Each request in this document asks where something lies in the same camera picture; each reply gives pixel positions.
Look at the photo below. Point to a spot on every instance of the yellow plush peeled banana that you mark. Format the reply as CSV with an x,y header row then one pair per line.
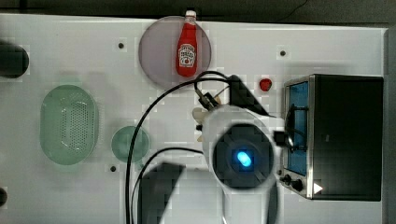
x,y
199,115

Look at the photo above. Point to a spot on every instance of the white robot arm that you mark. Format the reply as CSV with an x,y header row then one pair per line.
x,y
241,153

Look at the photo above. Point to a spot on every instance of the black toaster oven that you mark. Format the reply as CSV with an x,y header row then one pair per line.
x,y
334,125

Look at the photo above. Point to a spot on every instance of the red plush ketchup bottle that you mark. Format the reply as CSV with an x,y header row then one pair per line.
x,y
187,46

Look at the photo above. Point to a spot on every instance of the grey round plate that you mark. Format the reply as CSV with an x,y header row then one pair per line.
x,y
158,52

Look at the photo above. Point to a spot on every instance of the red plush strawberry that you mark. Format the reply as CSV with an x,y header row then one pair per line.
x,y
265,84

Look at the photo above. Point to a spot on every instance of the green round cup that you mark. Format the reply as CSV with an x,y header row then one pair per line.
x,y
121,142

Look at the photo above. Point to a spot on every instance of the green perforated oval basket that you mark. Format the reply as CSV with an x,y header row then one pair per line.
x,y
69,125

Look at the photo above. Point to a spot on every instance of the black cylinder post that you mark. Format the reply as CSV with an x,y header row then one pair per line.
x,y
14,60

